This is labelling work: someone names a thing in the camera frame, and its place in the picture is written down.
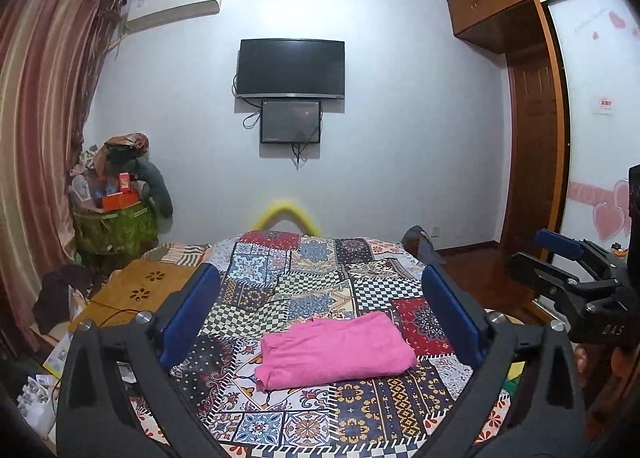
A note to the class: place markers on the black wall television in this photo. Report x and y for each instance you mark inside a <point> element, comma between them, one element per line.
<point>290,69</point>

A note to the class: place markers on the dark purple cloth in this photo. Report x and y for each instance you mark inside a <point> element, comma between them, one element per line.
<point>62,295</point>

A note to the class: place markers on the small red white notice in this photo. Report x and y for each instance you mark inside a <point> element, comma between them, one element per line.
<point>606,105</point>

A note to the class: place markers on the striped brown curtain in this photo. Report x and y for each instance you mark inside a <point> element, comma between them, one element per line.
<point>45,128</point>

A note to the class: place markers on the brown wooden door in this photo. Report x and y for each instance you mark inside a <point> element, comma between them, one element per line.
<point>532,153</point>

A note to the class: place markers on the dark cloth on bed end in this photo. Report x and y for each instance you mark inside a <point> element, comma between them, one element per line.
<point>422,243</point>

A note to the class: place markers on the green fabric basket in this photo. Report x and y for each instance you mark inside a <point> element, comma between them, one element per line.
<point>115,228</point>

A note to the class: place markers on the small red box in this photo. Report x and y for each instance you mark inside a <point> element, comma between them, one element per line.
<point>124,183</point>

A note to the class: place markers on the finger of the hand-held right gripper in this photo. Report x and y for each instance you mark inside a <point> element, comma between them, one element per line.
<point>557,243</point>
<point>542,275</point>

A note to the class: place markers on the small black monitor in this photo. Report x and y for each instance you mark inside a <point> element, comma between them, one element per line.
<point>290,121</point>

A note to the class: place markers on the orange box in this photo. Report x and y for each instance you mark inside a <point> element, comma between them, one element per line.
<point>120,200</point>

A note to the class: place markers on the yellow green printed cloth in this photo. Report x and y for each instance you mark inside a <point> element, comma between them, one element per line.
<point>512,378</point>

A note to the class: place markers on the pile of clothes on basket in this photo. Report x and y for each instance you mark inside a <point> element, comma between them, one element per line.
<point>122,148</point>

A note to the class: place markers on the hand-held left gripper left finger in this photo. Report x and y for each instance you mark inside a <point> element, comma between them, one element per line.
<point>192,308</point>

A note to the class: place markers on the white sliding door with hearts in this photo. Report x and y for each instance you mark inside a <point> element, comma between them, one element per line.
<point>595,138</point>

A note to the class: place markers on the dark green stuffed cloth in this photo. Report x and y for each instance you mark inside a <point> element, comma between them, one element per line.
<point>157,188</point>

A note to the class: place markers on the pink knitted sweater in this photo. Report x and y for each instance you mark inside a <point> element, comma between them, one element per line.
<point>335,348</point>

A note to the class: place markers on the wooden table with flower cutouts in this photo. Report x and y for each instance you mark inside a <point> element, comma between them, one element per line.
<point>130,293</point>

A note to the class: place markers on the white packets on floor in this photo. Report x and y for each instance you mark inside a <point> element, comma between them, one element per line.
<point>37,403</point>

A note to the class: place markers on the patchwork printed blanket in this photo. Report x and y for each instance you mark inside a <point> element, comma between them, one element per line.
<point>310,288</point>

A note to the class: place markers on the person's right hand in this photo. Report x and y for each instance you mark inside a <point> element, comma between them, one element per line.
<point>590,363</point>

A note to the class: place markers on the striped folded cloth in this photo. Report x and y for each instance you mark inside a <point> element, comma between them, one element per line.
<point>175,254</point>

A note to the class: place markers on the yellow curved cushion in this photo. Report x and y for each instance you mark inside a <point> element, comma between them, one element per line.
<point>285,215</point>

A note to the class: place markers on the white air conditioner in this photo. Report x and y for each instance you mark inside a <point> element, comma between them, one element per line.
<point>172,5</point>

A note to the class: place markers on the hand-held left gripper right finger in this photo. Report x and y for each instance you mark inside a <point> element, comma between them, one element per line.
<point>445,313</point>

